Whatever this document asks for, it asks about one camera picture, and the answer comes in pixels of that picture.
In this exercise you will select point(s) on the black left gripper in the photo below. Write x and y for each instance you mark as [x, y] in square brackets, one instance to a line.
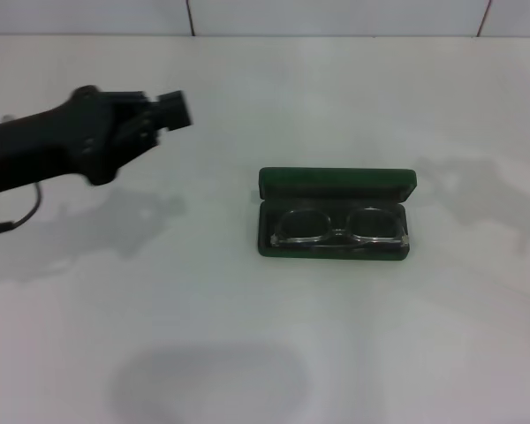
[48, 141]

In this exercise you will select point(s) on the green glasses case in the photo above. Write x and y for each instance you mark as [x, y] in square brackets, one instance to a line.
[335, 190]

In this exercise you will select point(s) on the clear white glasses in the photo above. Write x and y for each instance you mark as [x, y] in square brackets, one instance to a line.
[335, 232]

